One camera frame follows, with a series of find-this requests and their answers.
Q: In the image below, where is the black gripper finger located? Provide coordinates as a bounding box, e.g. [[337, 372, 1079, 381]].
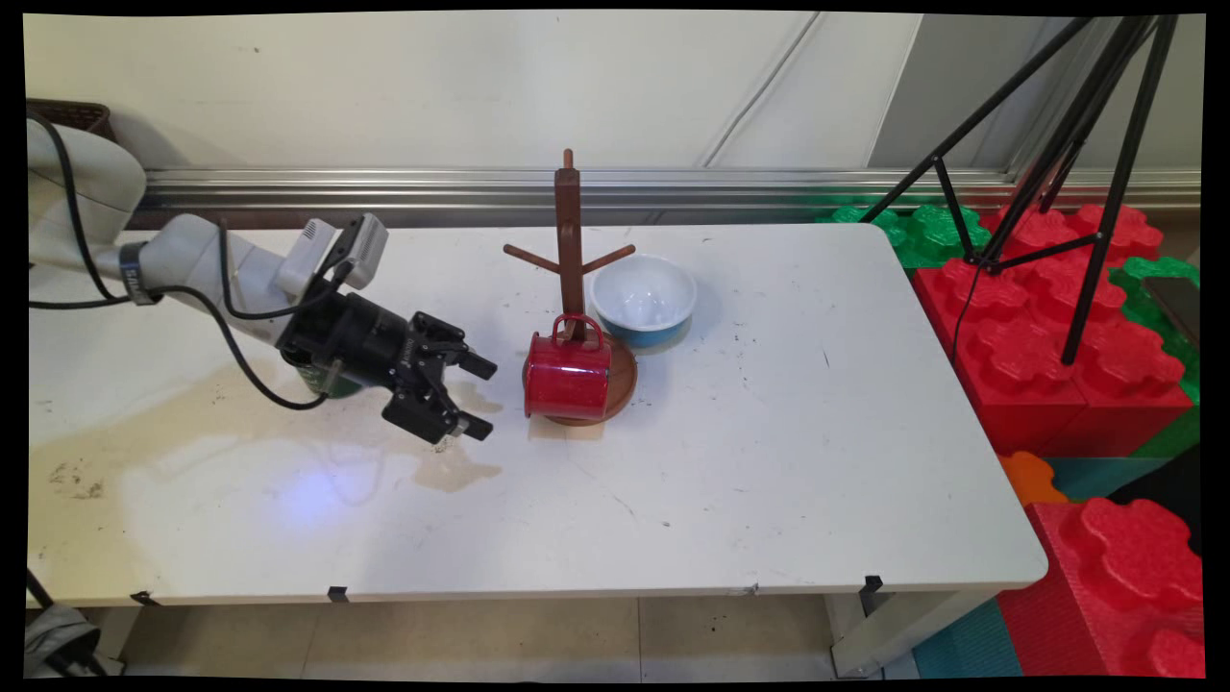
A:
[[381, 380, 496, 446], [413, 312, 499, 382]]

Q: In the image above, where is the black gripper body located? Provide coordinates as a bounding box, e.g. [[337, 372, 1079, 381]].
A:
[[279, 288, 436, 394]]

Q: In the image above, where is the red ceramic mug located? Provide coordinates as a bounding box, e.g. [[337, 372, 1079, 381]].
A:
[[524, 313, 615, 423]]

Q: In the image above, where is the wooden mug tree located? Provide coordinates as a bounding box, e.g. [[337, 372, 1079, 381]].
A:
[[503, 149, 640, 428]]

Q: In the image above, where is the white and blue bowl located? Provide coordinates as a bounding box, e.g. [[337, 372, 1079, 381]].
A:
[[588, 254, 700, 350]]

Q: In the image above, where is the brown wicker basket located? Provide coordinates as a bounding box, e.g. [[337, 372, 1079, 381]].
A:
[[27, 98, 118, 146]]

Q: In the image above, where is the grey bag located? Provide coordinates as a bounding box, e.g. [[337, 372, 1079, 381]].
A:
[[27, 603, 127, 679]]

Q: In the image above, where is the green foam block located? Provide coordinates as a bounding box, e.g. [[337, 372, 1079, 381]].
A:
[[817, 202, 993, 271], [1109, 255, 1202, 458]]

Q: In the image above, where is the white table leg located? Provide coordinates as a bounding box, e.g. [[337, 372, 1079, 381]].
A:
[[828, 590, 992, 680]]

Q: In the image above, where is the teal foam block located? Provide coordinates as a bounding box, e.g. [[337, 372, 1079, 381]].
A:
[[1043, 456, 1175, 504], [911, 598, 1025, 680]]

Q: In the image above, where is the orange foam block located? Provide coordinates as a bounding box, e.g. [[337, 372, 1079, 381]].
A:
[[998, 451, 1070, 508]]

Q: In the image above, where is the large red foam block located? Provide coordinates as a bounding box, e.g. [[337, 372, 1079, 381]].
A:
[[996, 496, 1207, 679]]

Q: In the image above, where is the black tripod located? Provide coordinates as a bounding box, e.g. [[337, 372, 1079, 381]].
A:
[[860, 14, 1181, 367]]

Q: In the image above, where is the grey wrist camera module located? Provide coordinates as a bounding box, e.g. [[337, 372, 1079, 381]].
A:
[[277, 212, 390, 295]]

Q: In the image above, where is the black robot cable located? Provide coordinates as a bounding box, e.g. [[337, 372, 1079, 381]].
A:
[[27, 284, 333, 412], [215, 223, 353, 322], [27, 108, 111, 304]]

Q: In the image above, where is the aluminium wall rail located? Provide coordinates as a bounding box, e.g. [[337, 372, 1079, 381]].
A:
[[125, 167, 1202, 215]]

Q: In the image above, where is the black arm strap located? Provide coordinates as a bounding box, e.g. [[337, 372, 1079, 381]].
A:
[[119, 240, 162, 308]]

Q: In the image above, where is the white wall cable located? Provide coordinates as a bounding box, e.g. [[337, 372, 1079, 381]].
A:
[[700, 14, 824, 170]]

